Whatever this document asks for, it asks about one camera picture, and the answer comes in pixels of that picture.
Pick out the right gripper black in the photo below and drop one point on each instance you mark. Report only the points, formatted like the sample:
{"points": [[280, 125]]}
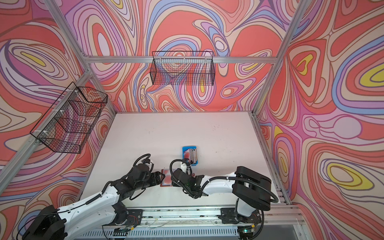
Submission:
{"points": [[174, 183]]}

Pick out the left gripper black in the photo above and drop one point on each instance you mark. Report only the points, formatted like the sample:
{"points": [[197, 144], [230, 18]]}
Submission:
{"points": [[156, 179]]}

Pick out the red leather card holder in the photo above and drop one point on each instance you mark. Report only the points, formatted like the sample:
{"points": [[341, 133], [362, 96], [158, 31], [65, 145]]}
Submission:
{"points": [[161, 185]]}

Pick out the pink white credit card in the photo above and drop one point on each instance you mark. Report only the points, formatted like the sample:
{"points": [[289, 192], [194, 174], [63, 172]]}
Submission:
{"points": [[168, 178]]}

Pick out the blue plastic card tray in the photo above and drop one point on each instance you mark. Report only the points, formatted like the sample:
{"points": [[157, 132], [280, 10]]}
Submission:
{"points": [[188, 147]]}

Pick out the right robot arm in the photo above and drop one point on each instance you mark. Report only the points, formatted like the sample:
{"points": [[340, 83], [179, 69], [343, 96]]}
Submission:
{"points": [[253, 190]]}

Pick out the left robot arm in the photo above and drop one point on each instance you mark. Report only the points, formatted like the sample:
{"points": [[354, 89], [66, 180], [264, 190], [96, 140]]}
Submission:
{"points": [[103, 208]]}

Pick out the stack of credit cards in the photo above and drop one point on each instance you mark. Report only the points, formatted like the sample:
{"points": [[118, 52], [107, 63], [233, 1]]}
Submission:
{"points": [[191, 156]]}

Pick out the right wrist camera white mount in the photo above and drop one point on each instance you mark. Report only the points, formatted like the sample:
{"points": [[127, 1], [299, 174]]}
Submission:
{"points": [[184, 166]]}

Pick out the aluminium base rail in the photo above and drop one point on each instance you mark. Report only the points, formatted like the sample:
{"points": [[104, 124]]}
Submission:
{"points": [[281, 223]]}

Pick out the black wire basket left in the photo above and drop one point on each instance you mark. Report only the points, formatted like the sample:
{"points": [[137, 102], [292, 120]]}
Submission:
{"points": [[67, 125]]}

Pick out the black wire basket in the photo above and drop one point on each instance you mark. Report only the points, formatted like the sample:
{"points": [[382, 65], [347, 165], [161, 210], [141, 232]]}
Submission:
{"points": [[67, 125], [183, 68]]}

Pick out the black wire basket back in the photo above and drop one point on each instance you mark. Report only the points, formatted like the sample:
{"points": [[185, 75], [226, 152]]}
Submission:
{"points": [[183, 68]]}

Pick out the aluminium cage frame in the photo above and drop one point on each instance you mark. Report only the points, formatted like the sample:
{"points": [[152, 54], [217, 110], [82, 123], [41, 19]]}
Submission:
{"points": [[13, 167]]}

